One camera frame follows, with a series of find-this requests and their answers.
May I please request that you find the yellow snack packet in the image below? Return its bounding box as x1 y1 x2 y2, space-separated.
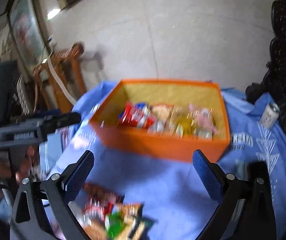
174 113 195 138

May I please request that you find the clear bread packet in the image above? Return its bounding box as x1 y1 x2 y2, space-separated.
82 219 108 240

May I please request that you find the person's left hand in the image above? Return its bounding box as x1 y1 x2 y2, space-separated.
0 146 38 183

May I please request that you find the dark chocolate bar wrapper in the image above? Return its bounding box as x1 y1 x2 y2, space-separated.
83 183 125 205

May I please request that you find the red black snack packet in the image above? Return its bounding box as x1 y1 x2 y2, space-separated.
83 196 115 223

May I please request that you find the blue patterned tablecloth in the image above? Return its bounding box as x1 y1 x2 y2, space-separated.
40 81 286 239

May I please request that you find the pink snack packet in box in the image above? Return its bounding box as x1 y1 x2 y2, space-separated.
189 103 218 140

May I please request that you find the green snack packet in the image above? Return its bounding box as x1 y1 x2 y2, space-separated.
104 211 156 240

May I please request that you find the orange cardboard box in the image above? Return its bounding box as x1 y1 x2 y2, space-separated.
89 79 231 162

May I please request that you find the carved wooden chair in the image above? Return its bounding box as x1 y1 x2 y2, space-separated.
32 43 87 113

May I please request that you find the white drink can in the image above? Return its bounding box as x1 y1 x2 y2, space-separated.
259 102 280 129

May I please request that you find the peanut packet in box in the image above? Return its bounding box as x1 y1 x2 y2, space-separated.
152 103 174 132

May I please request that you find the white cable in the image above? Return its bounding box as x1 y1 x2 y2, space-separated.
46 57 77 106

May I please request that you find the framed wall painting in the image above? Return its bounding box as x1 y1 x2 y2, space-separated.
9 0 47 69

